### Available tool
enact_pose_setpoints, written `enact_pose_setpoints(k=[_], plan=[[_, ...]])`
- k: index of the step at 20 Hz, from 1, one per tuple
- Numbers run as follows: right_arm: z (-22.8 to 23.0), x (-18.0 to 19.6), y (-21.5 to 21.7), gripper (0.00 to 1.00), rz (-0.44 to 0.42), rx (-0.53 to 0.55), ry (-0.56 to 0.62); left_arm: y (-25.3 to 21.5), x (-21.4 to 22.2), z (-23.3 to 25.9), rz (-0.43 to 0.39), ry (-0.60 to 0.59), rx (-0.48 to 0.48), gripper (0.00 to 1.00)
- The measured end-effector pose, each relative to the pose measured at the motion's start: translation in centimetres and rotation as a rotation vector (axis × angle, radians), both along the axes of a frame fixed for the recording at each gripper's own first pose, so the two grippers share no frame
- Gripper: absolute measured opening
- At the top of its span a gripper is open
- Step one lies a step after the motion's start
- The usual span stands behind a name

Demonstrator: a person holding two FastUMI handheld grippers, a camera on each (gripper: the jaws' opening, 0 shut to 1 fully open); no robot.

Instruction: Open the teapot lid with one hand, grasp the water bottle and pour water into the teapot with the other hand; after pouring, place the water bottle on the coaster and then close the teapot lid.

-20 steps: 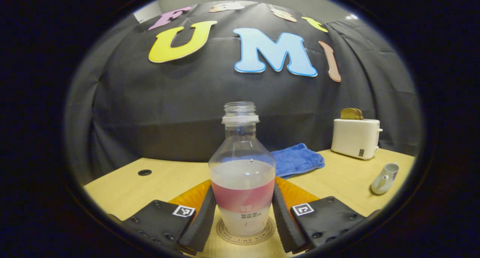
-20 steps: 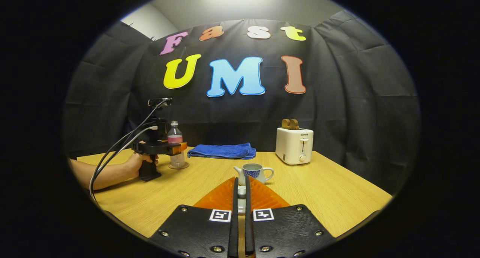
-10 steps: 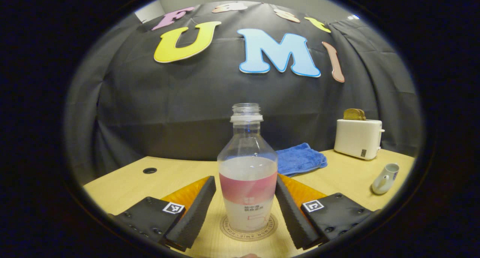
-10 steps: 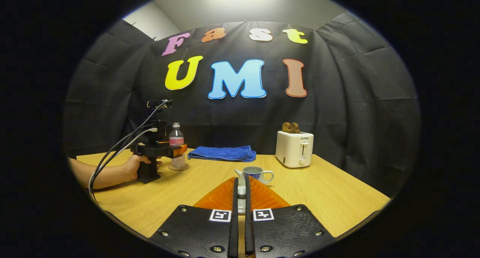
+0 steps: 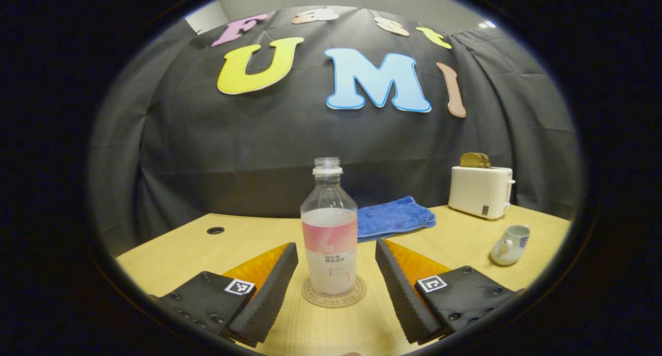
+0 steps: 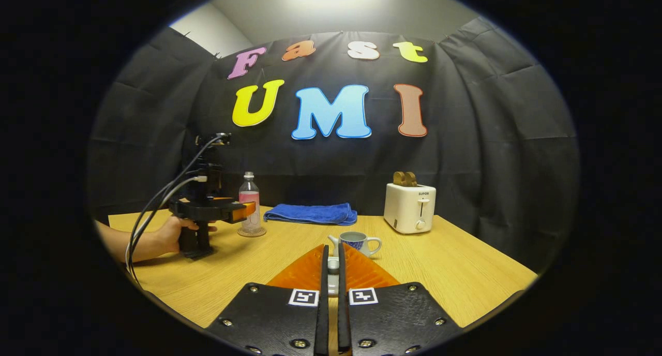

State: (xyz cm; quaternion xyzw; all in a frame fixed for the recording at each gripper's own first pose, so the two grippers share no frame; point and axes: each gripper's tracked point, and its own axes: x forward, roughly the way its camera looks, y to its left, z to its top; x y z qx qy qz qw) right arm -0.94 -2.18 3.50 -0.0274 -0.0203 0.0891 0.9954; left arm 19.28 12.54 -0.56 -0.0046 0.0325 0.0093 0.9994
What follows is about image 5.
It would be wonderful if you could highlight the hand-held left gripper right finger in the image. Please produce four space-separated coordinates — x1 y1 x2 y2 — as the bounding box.
375 238 518 345

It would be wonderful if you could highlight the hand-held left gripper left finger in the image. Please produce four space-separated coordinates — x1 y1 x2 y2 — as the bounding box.
150 242 299 348

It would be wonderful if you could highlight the round beige coaster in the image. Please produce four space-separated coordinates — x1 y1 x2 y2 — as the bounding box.
302 275 367 308

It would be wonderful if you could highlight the clear water bottle pink label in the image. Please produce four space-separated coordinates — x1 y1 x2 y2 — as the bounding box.
300 157 358 298

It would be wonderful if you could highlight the white blue-patterned teacup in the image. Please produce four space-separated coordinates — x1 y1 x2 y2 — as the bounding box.
490 224 531 266

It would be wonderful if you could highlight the blue folded towel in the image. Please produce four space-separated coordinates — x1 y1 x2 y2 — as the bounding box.
357 196 437 243

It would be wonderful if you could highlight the white toaster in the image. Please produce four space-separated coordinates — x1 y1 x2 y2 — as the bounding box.
448 166 516 220

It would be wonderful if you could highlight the brown toast bread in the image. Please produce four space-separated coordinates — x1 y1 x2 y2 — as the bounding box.
460 152 492 169

